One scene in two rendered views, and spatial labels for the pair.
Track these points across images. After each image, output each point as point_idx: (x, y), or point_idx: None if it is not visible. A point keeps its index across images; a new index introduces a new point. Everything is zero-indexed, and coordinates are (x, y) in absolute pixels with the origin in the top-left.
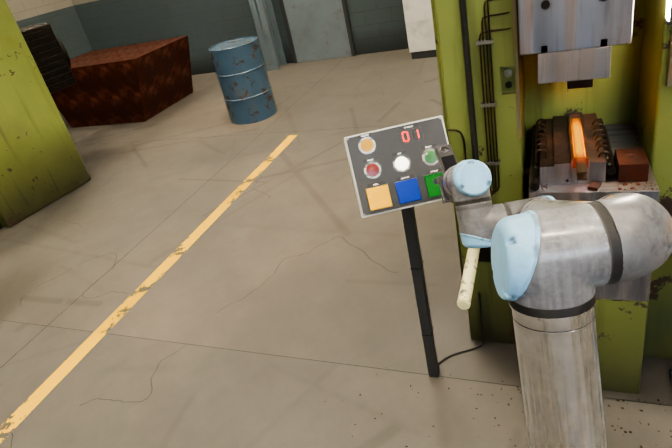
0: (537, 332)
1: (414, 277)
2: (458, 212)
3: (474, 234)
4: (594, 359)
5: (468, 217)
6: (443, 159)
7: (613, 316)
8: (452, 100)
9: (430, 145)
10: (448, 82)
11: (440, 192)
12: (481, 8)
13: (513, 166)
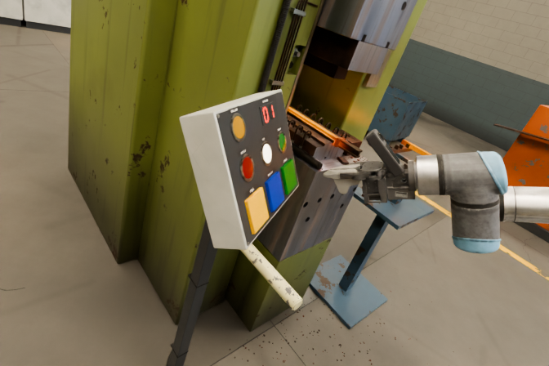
0: None
1: (196, 296)
2: (484, 216)
3: (498, 237)
4: None
5: (497, 220)
6: (387, 149)
7: (314, 255)
8: (247, 71)
9: (279, 127)
10: (251, 48)
11: (292, 185)
12: None
13: None
